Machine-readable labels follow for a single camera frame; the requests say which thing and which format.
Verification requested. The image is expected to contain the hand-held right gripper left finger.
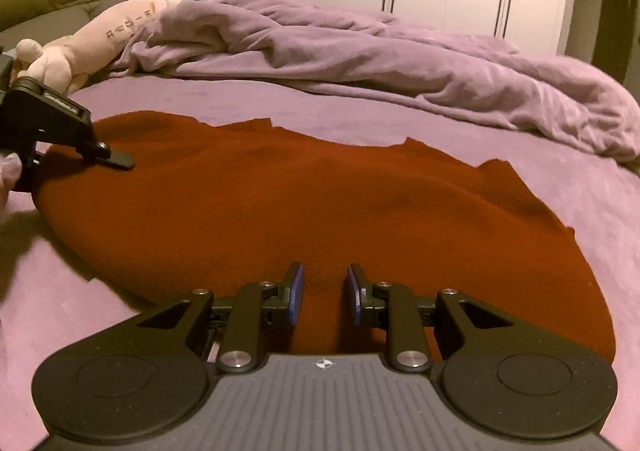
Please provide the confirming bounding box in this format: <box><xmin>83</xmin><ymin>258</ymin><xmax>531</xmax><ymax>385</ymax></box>
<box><xmin>130</xmin><ymin>261</ymin><xmax>306</xmax><ymax>376</ymax></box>

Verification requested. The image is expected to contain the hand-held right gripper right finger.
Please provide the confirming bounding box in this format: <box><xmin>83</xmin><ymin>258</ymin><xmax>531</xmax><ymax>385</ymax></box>
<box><xmin>346</xmin><ymin>262</ymin><xmax>518</xmax><ymax>375</ymax></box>

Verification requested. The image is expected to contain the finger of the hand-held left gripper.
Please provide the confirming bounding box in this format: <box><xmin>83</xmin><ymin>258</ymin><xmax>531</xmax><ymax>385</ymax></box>
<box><xmin>95</xmin><ymin>150</ymin><xmax>135</xmax><ymax>170</ymax></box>

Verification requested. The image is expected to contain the brown knit cardigan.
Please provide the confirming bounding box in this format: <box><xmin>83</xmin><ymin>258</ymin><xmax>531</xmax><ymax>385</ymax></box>
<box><xmin>32</xmin><ymin>111</ymin><xmax>616</xmax><ymax>367</ymax></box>

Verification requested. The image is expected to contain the person's left hand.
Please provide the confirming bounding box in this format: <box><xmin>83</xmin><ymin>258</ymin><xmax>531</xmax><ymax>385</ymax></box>
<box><xmin>0</xmin><ymin>153</ymin><xmax>24</xmax><ymax>214</ymax></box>

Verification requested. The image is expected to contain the long cream plush toy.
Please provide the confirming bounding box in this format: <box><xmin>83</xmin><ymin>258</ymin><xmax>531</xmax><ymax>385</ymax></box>
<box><xmin>12</xmin><ymin>0</ymin><xmax>187</xmax><ymax>94</ymax></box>

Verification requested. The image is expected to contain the purple crumpled duvet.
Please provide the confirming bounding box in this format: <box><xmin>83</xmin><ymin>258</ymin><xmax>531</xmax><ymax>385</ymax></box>
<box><xmin>107</xmin><ymin>0</ymin><xmax>640</xmax><ymax>166</ymax></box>

